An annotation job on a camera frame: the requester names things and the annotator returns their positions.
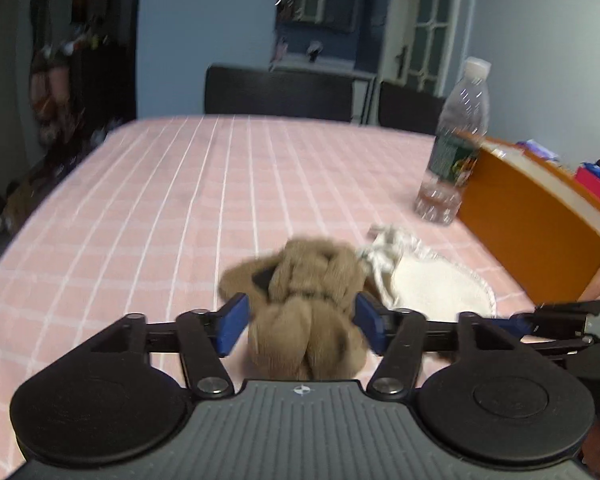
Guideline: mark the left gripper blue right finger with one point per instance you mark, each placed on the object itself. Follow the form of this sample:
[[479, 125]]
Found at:
[[369, 316]]

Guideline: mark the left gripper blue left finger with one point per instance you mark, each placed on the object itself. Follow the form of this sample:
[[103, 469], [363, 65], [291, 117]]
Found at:
[[230, 321]]

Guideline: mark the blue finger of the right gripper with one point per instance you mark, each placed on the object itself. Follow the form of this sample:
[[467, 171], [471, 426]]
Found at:
[[518, 325]]

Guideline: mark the brown plush scrunchie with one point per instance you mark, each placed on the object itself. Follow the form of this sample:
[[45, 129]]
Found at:
[[301, 310]]

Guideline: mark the orange storage box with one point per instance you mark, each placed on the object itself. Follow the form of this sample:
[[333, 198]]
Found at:
[[541, 225]]

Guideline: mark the pink box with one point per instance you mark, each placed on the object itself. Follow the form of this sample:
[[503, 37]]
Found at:
[[588, 175]]

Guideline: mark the clear plastic water bottle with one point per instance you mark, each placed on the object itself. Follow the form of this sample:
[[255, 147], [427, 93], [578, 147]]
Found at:
[[462, 125]]

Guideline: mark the black chair right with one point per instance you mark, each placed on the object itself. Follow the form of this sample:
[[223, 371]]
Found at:
[[405, 109]]

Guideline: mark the black chair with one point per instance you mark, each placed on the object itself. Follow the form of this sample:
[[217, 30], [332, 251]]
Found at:
[[405, 109], [232, 90]]

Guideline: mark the black chair left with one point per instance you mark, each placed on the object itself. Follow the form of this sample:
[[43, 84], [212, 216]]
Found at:
[[232, 90]]

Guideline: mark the white glass-pane door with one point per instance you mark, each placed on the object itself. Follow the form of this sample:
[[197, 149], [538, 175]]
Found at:
[[419, 41]]

